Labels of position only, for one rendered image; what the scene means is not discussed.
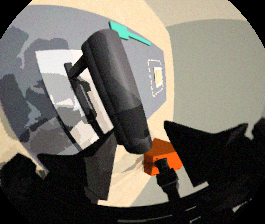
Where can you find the cream square tile with dark blue center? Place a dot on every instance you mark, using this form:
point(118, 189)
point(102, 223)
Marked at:
point(157, 77)

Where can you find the green small trowel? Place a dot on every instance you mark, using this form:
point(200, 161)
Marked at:
point(124, 34)

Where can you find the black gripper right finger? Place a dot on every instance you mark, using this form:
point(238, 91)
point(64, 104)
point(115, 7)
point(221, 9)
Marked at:
point(199, 151)

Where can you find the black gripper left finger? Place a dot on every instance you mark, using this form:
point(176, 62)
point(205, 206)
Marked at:
point(92, 167)

